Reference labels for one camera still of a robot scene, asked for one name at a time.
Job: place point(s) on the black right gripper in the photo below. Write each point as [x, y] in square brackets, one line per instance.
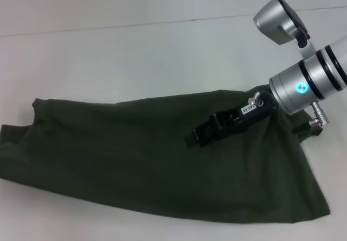
[252, 116]

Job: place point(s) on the dark green FREE t-shirt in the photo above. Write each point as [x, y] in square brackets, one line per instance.
[122, 157]

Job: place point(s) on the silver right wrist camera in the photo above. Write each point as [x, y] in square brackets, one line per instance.
[279, 21]

